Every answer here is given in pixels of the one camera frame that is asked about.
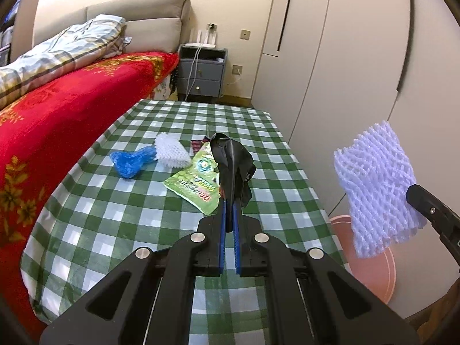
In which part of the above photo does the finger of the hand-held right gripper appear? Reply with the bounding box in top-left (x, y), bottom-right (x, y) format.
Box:
top-left (405, 184), bottom-right (460, 238)

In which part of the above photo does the red floral blanket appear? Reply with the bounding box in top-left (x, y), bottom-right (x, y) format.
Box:
top-left (0, 52), bottom-right (179, 335)

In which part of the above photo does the blue plastic bag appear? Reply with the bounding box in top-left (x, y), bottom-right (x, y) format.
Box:
top-left (110, 146), bottom-right (157, 179)

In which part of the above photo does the grey nightstand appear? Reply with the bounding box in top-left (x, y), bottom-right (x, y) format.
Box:
top-left (177, 44), bottom-right (229, 103)

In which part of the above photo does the lilac foam fruit net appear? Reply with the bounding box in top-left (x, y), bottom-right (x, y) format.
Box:
top-left (333, 120), bottom-right (428, 258)

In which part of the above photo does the cream wardrobe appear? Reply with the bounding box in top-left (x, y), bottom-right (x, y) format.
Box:
top-left (252, 0), bottom-right (460, 295)

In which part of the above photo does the beige upholstered headboard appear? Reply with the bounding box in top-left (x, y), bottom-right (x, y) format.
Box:
top-left (32, 0), bottom-right (192, 56)

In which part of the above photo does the white foam fruit net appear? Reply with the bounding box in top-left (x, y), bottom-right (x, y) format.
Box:
top-left (154, 133), bottom-right (192, 169)

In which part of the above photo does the pink plastic bin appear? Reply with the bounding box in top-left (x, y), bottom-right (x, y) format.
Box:
top-left (329, 215), bottom-right (396, 304)

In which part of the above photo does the white charging cable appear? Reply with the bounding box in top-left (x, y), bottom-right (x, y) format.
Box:
top-left (185, 29), bottom-right (213, 101)

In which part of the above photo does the green checked tablecloth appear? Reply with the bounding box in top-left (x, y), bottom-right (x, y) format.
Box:
top-left (20, 99), bottom-right (354, 345)

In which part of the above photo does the floral bed sheet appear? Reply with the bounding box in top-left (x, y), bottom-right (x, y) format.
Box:
top-left (154, 74), bottom-right (178, 100)

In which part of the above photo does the black plastic bag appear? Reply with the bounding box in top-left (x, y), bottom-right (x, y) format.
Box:
top-left (210, 133), bottom-right (257, 209)

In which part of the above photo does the white router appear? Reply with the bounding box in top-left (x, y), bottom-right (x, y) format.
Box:
top-left (185, 30), bottom-right (218, 48)

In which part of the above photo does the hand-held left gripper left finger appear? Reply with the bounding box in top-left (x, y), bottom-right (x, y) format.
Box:
top-left (39, 198), bottom-right (228, 345)

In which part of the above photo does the green snack packet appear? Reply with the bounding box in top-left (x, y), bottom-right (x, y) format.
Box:
top-left (163, 142), bottom-right (221, 216)

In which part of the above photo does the person's right forearm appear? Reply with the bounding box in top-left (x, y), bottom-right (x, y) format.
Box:
top-left (424, 282), bottom-right (460, 345)

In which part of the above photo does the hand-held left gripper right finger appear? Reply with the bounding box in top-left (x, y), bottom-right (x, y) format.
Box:
top-left (232, 201), bottom-right (421, 345)

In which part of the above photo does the striped plaid quilt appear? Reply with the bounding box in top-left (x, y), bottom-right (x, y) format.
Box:
top-left (0, 14), bottom-right (132, 99)

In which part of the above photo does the storage shelf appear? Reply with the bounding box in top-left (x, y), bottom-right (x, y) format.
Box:
top-left (0, 0), bottom-right (22, 67)

